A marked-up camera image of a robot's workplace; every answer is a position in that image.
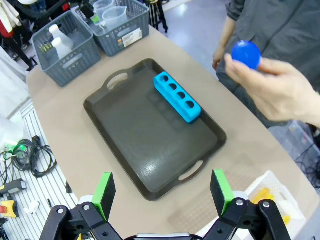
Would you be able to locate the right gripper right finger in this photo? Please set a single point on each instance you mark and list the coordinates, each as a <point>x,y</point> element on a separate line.
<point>221,192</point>

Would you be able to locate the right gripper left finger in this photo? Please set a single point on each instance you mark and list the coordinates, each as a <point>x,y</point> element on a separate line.
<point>103,197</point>

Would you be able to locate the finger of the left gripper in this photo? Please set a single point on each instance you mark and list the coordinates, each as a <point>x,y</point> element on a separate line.
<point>87,12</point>

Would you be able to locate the blue capped yellow sample tube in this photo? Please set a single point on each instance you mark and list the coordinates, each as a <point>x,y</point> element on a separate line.
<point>246,52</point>

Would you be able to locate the person's right forearm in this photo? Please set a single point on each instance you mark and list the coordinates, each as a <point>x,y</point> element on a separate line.
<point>230,27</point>

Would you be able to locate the person's left hand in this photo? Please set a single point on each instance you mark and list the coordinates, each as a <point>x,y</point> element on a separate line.
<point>280,92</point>

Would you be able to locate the person's right hand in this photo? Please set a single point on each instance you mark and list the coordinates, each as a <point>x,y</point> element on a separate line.
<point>218,58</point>

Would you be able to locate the gray basket with label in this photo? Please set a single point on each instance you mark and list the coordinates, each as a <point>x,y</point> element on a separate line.
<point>112,42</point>

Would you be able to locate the white perforated plastic basket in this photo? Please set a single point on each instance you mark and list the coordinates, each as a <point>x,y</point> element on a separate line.
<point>275,185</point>

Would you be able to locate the gray basket without label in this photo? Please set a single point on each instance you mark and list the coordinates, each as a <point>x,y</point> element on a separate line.
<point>75,65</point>

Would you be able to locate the dark brown plastic tray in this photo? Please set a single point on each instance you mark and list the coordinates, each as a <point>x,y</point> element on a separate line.
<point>150,145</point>

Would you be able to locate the small white plastic block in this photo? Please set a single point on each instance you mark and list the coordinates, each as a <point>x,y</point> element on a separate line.
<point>32,207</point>

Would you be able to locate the gray handheld tool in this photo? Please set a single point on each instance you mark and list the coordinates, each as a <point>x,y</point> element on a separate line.
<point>13,186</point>

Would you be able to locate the red emergency stop button box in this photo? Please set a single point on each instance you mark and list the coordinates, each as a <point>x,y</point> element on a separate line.
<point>8,208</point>

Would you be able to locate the blue test tube rack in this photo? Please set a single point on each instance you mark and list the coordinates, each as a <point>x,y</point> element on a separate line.
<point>175,96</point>

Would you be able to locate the white plastic bag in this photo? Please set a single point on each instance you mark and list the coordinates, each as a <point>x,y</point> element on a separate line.
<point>10,132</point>

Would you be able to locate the person's gray jacket torso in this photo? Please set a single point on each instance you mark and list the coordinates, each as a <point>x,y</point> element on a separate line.
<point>280,27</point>

